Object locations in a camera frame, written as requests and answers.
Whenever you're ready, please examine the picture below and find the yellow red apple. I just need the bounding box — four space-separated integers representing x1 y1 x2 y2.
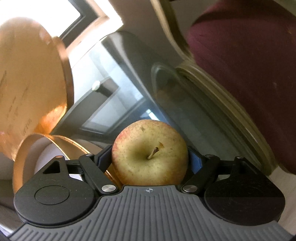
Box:
111 120 188 186

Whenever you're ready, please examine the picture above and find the wooden chair frame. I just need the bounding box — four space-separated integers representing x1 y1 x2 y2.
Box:
151 1 278 175

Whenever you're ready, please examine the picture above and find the black framed window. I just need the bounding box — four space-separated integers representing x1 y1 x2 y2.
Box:
32 1 103 47

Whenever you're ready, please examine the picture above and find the dark red chair cushion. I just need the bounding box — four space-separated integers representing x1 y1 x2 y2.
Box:
188 1 295 173

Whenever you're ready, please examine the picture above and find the gold round box lid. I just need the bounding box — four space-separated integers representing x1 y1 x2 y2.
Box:
1 18 74 160

